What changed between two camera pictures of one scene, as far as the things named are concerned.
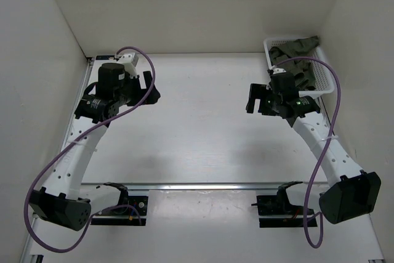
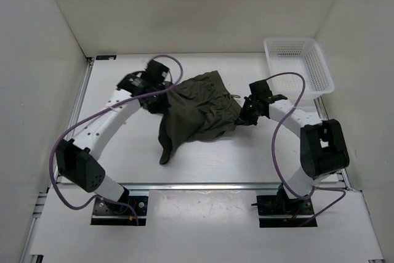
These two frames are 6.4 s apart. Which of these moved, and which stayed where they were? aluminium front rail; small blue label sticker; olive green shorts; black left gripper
Moved: olive green shorts; black left gripper
Stayed: small blue label sticker; aluminium front rail
